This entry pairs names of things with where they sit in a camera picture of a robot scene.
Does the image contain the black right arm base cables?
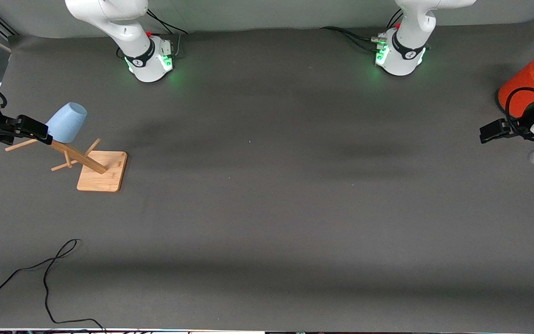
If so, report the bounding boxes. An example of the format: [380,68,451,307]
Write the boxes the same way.
[116,8,189,60]

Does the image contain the orange cylindrical can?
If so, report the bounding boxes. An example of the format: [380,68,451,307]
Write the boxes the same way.
[497,46,534,119]

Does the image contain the loose thin black cable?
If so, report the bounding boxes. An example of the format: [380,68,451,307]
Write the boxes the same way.
[0,239,108,332]

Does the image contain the grey aluminium frame rail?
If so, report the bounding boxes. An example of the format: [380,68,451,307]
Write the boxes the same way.
[0,14,17,38]

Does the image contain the dark grey table mat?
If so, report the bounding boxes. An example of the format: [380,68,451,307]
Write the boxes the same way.
[0,19,534,332]

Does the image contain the light blue plastic cup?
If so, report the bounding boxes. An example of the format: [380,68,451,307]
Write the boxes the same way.
[45,102,88,143]

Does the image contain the black left arm base cables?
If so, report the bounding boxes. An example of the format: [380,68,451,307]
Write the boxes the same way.
[320,8,430,51]

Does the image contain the black arm base cables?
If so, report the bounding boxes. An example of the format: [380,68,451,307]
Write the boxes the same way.
[320,8,430,51]
[116,8,189,60]

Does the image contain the wooden cup rack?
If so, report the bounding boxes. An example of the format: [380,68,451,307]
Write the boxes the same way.
[5,138,128,192]

